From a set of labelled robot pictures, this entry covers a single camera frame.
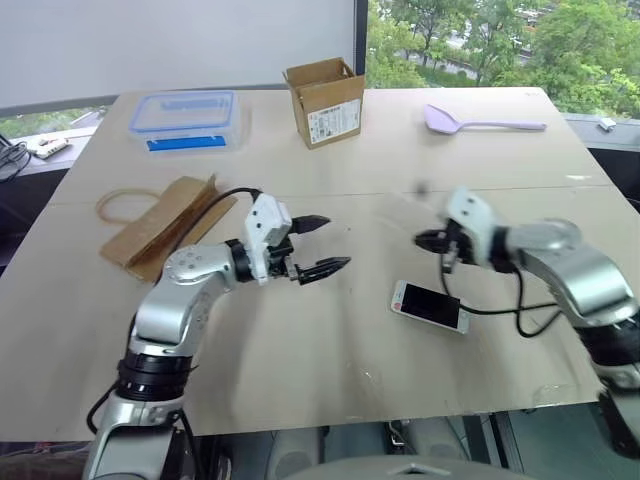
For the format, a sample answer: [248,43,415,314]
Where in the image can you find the grey robot torso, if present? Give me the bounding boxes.
[343,453,502,480]

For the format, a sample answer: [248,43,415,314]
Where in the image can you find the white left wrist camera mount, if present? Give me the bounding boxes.
[243,193,293,287]

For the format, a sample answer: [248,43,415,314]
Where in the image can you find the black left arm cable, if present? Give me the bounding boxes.
[168,187,265,261]

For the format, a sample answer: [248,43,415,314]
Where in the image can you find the clear plastic phone case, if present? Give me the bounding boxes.
[372,179,454,237]

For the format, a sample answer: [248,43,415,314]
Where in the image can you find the dark window frame post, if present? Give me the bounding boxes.
[351,0,370,77]

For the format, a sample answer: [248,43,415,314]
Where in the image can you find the open cardboard box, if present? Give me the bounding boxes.
[282,57,367,151]

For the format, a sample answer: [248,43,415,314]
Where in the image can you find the black tangled cables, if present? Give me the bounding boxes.
[0,133,32,184]

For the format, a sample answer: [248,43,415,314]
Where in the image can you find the brown folded paper bag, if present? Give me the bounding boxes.
[99,173,239,284]

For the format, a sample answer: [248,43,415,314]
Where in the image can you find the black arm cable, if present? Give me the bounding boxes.
[439,249,569,340]
[168,187,265,261]

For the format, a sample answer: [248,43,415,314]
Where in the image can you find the white device on sill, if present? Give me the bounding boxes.
[26,134,72,161]

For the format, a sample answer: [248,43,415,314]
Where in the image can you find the clear container with blue lid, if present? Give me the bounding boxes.
[126,89,242,157]

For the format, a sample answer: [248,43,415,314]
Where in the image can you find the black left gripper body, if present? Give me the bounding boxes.
[266,215,304,284]

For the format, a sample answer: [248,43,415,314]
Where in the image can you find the white smartphone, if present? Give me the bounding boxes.
[389,279,472,336]

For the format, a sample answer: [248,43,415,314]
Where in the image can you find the lilac plastic spatula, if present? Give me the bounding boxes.
[423,103,548,136]

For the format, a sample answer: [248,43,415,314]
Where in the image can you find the grey rounded shape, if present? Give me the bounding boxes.
[263,424,332,480]

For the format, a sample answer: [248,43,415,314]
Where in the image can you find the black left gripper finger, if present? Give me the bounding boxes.
[293,213,332,237]
[298,256,352,286]

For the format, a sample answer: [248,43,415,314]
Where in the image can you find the white roller blind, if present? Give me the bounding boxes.
[0,0,357,110]

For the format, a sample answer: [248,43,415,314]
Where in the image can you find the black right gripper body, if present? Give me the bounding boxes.
[441,219,476,274]

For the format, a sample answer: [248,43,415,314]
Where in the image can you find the tan rubber band ring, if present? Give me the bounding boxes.
[95,186,162,227]

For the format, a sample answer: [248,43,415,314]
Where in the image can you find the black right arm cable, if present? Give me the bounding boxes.
[439,249,569,340]

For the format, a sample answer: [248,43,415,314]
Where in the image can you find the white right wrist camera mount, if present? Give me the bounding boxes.
[438,187,501,266]

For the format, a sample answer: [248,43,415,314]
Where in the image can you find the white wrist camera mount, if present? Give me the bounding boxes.
[438,187,501,266]
[243,193,293,287]

